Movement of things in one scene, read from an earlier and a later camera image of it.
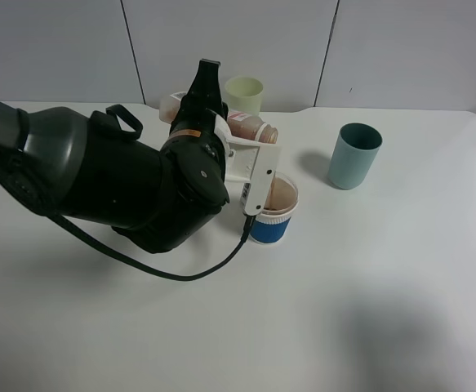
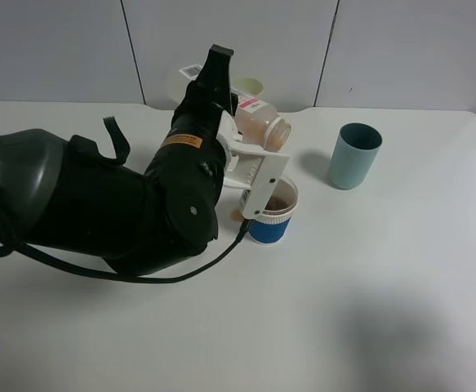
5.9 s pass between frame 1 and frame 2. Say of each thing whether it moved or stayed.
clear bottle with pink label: moved
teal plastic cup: stayed
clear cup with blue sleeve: stayed
